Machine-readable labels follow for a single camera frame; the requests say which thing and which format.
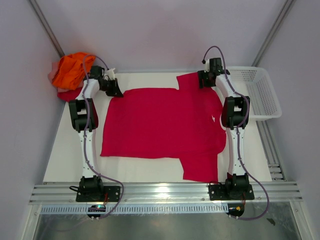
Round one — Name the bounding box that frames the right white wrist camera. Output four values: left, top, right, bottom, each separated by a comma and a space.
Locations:
202, 59, 210, 73

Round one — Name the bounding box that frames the left controller board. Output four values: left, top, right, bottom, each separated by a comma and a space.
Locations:
86, 204, 106, 219

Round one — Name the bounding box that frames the white perforated plastic basket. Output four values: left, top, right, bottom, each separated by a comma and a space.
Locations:
227, 66, 282, 121

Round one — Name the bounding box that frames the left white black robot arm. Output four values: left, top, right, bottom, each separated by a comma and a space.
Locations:
68, 65, 123, 203

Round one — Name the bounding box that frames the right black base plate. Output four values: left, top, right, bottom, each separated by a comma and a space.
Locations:
208, 184, 255, 201

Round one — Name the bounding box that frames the corner metal post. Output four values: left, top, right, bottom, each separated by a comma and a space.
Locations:
27, 0, 65, 58
251, 0, 296, 67

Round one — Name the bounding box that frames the slotted grey cable duct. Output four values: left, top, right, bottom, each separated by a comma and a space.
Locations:
40, 203, 228, 215

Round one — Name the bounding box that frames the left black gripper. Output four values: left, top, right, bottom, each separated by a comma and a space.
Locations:
100, 77, 124, 98

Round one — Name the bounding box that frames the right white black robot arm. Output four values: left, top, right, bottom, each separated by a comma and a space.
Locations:
197, 58, 250, 200

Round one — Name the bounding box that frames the left corner metal post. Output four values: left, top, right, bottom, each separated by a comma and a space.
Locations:
27, 0, 65, 58

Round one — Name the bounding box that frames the red t-shirt at bottom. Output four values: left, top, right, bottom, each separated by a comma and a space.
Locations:
57, 88, 81, 102

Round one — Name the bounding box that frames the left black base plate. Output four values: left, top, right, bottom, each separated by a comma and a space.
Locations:
75, 185, 121, 203

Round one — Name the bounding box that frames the magenta pink t-shirt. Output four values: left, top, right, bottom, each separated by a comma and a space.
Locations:
100, 73, 227, 183

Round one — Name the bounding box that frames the right controller board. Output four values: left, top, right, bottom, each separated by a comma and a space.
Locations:
226, 203, 245, 219

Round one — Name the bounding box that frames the controller board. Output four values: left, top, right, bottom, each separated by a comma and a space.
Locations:
86, 204, 106, 219
226, 203, 245, 219

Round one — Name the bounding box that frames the orange folded t-shirt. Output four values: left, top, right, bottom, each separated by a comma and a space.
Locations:
51, 52, 96, 91

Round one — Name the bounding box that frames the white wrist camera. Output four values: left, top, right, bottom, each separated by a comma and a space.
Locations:
105, 68, 116, 81
202, 59, 210, 73

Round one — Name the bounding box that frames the aluminium front rail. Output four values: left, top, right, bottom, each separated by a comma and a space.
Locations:
29, 181, 303, 205

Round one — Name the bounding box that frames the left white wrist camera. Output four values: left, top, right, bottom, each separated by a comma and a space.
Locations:
105, 68, 116, 81

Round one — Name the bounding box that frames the right corner metal post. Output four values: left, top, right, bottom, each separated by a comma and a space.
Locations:
251, 0, 296, 67

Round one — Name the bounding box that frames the pink t-shirt under orange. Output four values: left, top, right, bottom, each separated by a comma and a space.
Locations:
47, 61, 59, 82

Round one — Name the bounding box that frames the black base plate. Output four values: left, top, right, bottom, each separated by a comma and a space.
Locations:
208, 184, 255, 201
75, 185, 121, 203

